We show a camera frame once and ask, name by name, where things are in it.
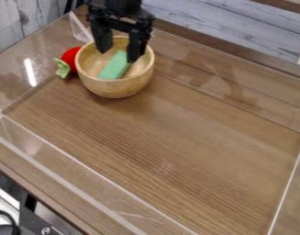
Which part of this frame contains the black table leg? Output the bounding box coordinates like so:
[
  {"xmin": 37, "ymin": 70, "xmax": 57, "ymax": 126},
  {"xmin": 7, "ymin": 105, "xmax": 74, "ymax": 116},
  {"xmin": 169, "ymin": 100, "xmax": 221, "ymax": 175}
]
[{"xmin": 25, "ymin": 195, "xmax": 38, "ymax": 212}]

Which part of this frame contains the clear acrylic corner bracket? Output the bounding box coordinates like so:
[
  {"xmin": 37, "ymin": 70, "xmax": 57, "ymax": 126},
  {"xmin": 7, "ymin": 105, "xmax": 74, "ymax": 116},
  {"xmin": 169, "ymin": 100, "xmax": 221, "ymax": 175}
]
[{"xmin": 69, "ymin": 13, "xmax": 94, "ymax": 43}]

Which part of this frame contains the light wooden bowl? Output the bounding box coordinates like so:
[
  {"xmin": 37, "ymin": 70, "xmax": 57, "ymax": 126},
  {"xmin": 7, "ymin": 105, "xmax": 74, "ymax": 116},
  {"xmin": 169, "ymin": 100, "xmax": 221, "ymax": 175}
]
[{"xmin": 75, "ymin": 36, "xmax": 157, "ymax": 98}]

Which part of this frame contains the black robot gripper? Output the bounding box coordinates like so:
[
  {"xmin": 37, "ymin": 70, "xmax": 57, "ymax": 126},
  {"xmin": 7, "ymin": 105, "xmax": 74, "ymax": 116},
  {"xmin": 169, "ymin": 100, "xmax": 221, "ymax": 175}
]
[{"xmin": 86, "ymin": 0, "xmax": 157, "ymax": 63}]

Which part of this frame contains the clear acrylic tray wall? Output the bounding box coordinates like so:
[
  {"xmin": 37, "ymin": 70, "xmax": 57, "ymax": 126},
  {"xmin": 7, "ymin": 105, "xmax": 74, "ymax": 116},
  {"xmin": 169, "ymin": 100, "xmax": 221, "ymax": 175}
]
[{"xmin": 0, "ymin": 106, "xmax": 198, "ymax": 235}]

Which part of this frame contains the black cable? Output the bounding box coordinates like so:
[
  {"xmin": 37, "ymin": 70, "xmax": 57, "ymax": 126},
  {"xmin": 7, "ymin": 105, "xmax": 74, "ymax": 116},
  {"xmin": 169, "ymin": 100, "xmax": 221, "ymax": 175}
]
[{"xmin": 0, "ymin": 208, "xmax": 23, "ymax": 235}]

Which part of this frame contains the red toy strawberry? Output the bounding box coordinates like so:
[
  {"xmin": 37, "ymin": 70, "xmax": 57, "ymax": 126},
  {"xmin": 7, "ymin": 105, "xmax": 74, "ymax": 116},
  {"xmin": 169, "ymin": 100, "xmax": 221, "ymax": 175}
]
[{"xmin": 53, "ymin": 47, "xmax": 82, "ymax": 79}]

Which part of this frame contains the green rectangular block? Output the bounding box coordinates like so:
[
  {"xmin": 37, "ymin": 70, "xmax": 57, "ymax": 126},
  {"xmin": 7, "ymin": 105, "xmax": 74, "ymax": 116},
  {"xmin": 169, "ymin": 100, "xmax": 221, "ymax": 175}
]
[{"xmin": 98, "ymin": 50, "xmax": 130, "ymax": 80}]

